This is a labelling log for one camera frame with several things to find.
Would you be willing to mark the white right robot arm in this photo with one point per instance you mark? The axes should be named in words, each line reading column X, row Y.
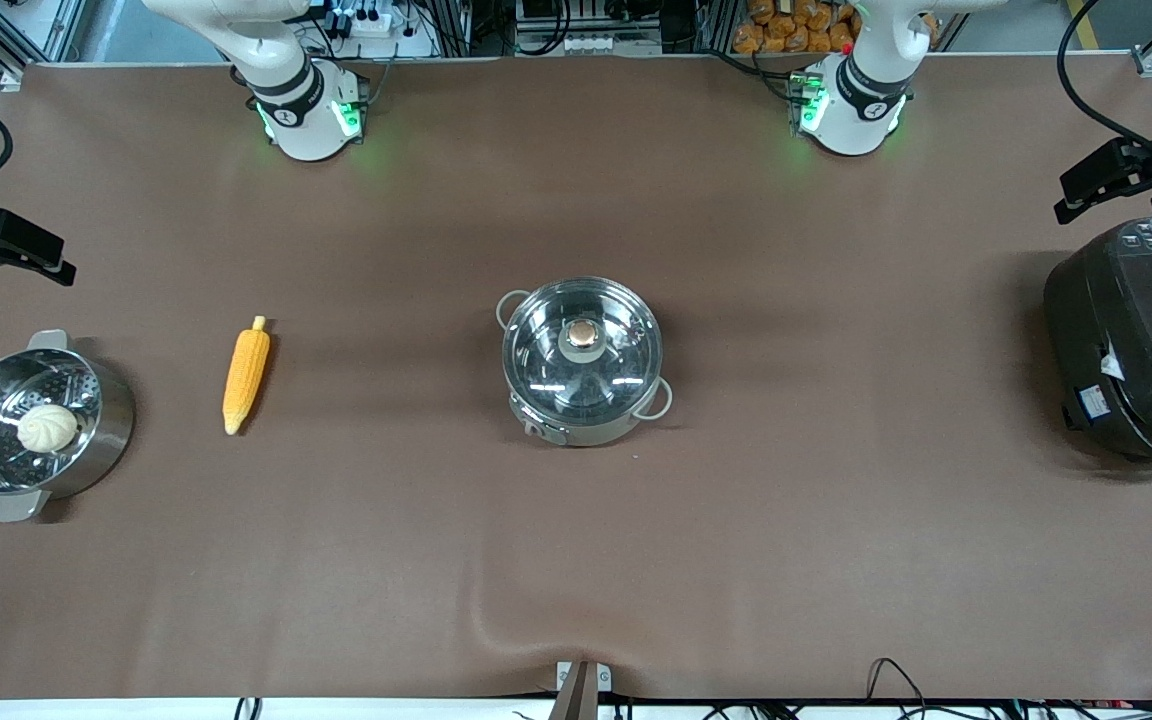
column 301, row 110

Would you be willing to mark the black rice cooker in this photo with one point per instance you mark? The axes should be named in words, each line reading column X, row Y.
column 1146, row 340

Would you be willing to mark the glass pot lid with knob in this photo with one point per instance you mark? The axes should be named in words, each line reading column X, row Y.
column 584, row 340

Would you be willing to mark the silver bracket with post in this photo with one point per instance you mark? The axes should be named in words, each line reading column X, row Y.
column 584, row 690

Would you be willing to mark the steel steamer pot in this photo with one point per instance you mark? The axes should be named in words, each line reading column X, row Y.
column 106, row 440

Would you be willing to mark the yellow corn cob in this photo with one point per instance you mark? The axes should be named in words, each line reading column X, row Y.
column 246, row 375

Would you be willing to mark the bag of orange breads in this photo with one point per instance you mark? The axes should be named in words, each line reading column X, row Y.
column 786, row 30

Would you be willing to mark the white steamed bun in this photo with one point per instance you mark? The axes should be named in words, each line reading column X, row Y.
column 46, row 428

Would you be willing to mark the white power strip with plugs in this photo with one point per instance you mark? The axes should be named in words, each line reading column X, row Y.
column 371, row 22

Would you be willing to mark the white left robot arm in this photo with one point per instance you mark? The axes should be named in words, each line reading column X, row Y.
column 861, row 110

